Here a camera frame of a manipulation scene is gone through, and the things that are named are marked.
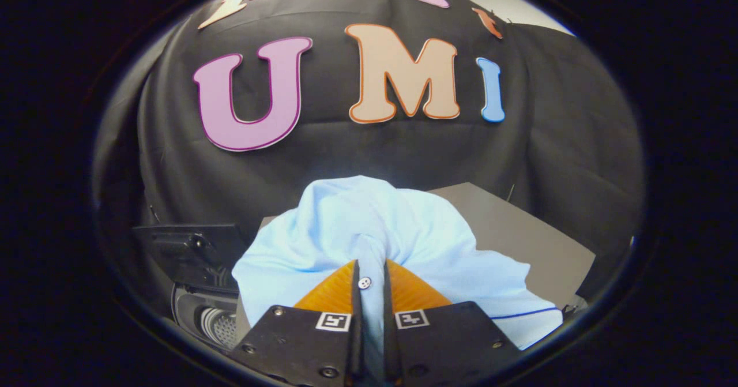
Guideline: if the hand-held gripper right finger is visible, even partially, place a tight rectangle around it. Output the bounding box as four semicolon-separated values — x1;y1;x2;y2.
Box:
382;259;523;387

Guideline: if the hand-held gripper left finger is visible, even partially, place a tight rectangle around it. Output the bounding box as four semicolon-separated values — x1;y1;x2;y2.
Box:
231;259;365;387

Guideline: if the light blue shirt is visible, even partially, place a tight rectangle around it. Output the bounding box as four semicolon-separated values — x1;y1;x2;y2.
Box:
232;175;563;387

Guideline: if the black backdrop cloth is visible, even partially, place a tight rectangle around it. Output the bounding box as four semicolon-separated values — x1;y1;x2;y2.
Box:
92;0;645;318

